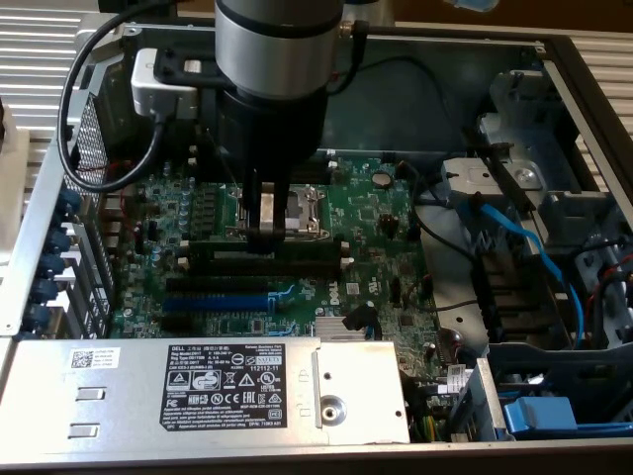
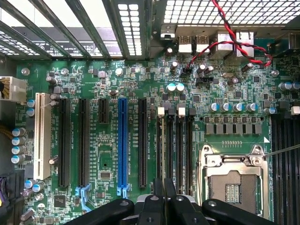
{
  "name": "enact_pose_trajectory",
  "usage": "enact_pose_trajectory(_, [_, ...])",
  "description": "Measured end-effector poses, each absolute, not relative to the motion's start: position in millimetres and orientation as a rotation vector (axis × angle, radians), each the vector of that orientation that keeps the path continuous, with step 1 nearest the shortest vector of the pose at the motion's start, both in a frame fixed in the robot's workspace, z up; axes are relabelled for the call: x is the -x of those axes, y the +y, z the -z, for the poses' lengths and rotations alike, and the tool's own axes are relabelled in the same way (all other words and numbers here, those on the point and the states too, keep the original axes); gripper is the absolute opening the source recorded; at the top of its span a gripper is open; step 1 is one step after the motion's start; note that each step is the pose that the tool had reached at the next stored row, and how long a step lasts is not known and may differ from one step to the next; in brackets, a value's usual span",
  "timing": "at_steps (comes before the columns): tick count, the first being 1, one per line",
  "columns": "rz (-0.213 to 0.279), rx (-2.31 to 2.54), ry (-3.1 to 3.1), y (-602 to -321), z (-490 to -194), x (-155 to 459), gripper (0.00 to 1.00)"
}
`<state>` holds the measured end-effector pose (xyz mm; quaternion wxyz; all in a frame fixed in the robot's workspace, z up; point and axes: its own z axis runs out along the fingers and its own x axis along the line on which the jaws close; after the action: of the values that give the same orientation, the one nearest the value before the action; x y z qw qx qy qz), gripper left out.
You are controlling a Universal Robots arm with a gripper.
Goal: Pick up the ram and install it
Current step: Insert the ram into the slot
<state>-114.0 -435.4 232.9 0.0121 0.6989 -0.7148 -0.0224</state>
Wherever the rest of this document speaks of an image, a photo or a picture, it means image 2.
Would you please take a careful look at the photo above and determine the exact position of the metal CPU socket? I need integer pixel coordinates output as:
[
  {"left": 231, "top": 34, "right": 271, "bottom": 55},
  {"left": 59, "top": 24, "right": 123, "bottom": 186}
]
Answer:
[{"left": 195, "top": 144, "right": 270, "bottom": 221}]

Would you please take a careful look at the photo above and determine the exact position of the long black expansion slot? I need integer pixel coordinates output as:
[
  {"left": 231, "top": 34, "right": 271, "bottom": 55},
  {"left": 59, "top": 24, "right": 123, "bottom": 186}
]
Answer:
[
  {"left": 58, "top": 98, "right": 71, "bottom": 188},
  {"left": 137, "top": 98, "right": 149, "bottom": 188},
  {"left": 75, "top": 98, "right": 92, "bottom": 207}
]

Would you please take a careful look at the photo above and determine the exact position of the blue expansion slot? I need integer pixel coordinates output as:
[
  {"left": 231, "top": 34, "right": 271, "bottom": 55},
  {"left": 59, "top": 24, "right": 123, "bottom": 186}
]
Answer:
[{"left": 116, "top": 97, "right": 131, "bottom": 199}]

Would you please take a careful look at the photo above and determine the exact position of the green Dell motherboard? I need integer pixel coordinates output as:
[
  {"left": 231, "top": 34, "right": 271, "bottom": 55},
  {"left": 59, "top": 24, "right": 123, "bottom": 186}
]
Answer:
[{"left": 15, "top": 37, "right": 300, "bottom": 225}]

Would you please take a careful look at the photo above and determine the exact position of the short black expansion slot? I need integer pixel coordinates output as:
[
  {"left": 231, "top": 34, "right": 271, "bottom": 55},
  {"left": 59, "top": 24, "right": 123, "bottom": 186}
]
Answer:
[{"left": 97, "top": 98, "right": 110, "bottom": 124}]

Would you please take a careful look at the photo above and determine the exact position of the white PCI expansion slot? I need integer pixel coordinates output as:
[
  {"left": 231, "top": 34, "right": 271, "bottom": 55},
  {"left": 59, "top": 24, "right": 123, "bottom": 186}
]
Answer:
[{"left": 33, "top": 92, "right": 53, "bottom": 181}]

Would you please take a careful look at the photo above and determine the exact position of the black power connector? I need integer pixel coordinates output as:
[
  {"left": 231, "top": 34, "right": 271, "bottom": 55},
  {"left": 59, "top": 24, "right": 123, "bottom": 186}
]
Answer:
[{"left": 0, "top": 170, "right": 25, "bottom": 211}]

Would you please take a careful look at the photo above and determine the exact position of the metal USB port block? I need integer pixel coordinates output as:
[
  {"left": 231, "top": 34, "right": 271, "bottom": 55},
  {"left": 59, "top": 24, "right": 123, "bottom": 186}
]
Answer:
[
  {"left": 195, "top": 35, "right": 211, "bottom": 53},
  {"left": 178, "top": 35, "right": 193, "bottom": 53}
]

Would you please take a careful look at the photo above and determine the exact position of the tall metal port block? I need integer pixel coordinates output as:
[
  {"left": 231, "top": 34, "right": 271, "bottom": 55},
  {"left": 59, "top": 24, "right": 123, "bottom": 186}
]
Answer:
[{"left": 210, "top": 30, "right": 236, "bottom": 58}]

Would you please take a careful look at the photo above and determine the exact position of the metal ethernet port block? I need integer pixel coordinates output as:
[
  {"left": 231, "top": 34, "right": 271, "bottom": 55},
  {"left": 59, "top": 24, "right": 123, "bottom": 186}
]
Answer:
[{"left": 235, "top": 30, "right": 255, "bottom": 58}]

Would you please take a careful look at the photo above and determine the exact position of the small metal port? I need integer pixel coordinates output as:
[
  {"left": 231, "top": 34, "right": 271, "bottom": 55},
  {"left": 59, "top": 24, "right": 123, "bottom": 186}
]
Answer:
[{"left": 160, "top": 24, "right": 177, "bottom": 39}]

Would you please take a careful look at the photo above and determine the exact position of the white power connector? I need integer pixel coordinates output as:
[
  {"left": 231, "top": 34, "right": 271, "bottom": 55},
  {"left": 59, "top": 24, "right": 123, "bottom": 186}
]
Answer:
[{"left": 0, "top": 76, "right": 28, "bottom": 104}]

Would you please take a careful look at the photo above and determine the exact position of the grey metal PC case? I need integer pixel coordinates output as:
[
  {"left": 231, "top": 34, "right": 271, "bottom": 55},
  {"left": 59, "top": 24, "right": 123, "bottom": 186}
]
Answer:
[{"left": 0, "top": 0, "right": 300, "bottom": 225}]

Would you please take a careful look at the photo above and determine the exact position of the dark metal port block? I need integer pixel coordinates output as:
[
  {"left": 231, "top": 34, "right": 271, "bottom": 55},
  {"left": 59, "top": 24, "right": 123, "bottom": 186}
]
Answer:
[{"left": 269, "top": 32, "right": 300, "bottom": 57}]

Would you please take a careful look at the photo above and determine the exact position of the red black twisted wire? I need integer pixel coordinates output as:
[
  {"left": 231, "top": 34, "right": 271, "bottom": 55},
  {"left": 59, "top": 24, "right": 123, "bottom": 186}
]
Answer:
[{"left": 186, "top": 0, "right": 274, "bottom": 72}]

